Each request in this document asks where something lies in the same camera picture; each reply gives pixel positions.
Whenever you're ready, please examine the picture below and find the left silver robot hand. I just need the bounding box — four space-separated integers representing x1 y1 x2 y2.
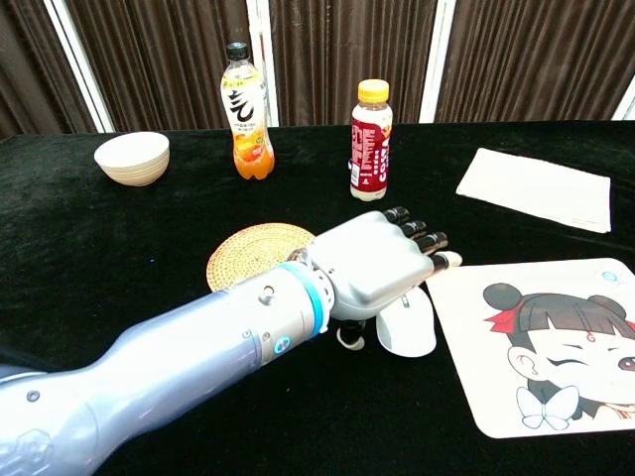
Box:
310 206 463 354

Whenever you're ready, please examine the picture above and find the white computer mouse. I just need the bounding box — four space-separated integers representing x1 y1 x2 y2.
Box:
375 286 438 358

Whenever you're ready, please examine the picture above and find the cartoon girl mouse pad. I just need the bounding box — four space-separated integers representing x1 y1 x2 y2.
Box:
425 257 635 440

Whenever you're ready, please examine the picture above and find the red label bottle yellow cap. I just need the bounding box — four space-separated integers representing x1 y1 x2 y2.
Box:
349 78 394 202

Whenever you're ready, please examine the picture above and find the round woven straw coaster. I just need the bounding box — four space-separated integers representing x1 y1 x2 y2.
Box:
205 222 318 294

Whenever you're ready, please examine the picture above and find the orange drink bottle black cap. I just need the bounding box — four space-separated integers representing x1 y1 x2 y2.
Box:
219 42 276 181

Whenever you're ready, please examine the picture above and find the white folded cloth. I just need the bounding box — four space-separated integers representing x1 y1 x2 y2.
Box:
454 147 612 234

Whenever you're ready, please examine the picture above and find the brown pleated curtain panel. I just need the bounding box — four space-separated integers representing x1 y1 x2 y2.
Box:
0 0 96 139
66 0 252 133
436 0 635 124
269 0 439 127

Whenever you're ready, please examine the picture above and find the black velvet tablecloth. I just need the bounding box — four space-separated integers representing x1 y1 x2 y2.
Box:
0 120 635 476

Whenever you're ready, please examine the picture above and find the white ceramic bowl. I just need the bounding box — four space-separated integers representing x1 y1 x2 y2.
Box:
93 131 171 187

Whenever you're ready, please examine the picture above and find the white metal frame post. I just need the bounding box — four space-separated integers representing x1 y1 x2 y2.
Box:
42 0 117 134
418 0 458 124
610 86 635 122
246 0 281 128

